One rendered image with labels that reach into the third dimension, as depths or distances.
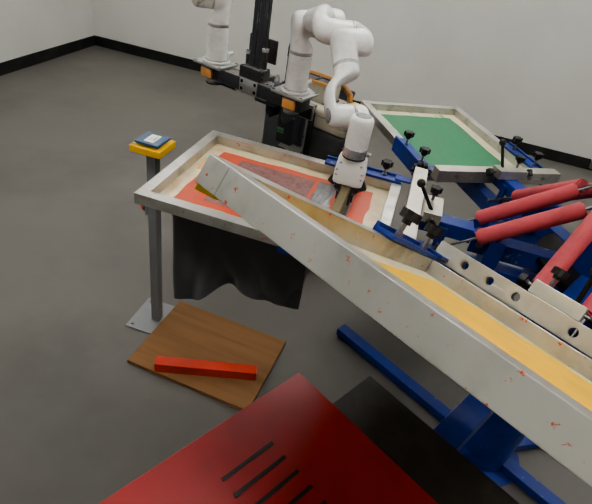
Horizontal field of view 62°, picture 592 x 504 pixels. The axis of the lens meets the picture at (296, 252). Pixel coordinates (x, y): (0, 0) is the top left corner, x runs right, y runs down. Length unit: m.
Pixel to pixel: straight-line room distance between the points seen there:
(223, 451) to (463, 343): 0.51
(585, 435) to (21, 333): 2.43
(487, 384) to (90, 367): 2.12
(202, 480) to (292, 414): 0.18
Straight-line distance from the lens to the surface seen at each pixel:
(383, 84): 5.47
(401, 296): 0.43
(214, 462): 0.82
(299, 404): 0.89
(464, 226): 1.65
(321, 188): 1.81
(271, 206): 0.51
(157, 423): 2.19
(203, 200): 1.65
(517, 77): 5.44
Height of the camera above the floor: 1.81
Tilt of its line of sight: 36 degrees down
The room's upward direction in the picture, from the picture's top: 11 degrees clockwise
